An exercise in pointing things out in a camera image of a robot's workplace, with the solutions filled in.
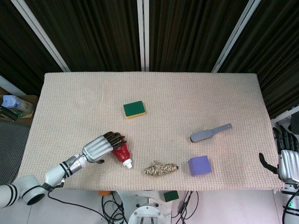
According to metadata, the green and yellow sponge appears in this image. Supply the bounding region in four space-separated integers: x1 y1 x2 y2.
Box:
123 100 148 120

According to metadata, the red bottle with white cap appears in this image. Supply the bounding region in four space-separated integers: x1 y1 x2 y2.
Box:
112 142 133 169

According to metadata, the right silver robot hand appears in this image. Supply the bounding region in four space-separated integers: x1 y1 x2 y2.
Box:
258 127 299 184

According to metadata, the grey mesh office chair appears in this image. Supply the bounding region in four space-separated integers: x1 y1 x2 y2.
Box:
0 120 31 187

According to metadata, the purple foam cube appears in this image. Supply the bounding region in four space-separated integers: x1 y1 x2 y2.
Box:
188 155 213 177

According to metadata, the grey plastic brush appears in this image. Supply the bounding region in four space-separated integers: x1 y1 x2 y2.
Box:
190 123 233 143

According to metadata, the small green sponge block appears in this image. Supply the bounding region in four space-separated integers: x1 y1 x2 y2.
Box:
163 190 179 203

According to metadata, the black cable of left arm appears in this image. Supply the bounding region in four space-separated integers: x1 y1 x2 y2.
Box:
48 190 131 224

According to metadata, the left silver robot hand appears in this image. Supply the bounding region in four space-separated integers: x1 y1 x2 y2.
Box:
82 131 128 164

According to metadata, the woven straw bundle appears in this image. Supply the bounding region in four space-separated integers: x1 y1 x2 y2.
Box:
143 160 179 176

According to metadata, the cardboard box with clutter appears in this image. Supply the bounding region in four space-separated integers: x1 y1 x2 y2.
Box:
0 86 39 122

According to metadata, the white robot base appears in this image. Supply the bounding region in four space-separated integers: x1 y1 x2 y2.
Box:
116 190 173 224

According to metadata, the beige woven tablecloth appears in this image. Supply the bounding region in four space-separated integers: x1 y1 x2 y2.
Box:
14 71 288 194

